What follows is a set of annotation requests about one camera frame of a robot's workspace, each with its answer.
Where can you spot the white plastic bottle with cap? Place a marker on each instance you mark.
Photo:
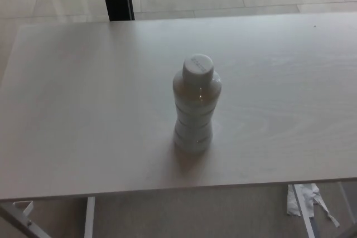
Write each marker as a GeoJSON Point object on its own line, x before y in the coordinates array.
{"type": "Point", "coordinates": [192, 126]}

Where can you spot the white table leg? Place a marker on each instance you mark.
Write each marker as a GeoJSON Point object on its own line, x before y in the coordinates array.
{"type": "Point", "coordinates": [89, 218]}
{"type": "Point", "coordinates": [304, 213]}

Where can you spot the crumpled white paper scrap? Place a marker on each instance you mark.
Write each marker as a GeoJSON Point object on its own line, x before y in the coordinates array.
{"type": "Point", "coordinates": [291, 204]}

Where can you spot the grey diagonal table brace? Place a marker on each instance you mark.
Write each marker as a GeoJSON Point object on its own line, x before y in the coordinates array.
{"type": "Point", "coordinates": [25, 226]}

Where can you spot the white metal table bracket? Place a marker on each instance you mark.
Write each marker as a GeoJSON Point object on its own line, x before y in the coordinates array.
{"type": "Point", "coordinates": [28, 208]}

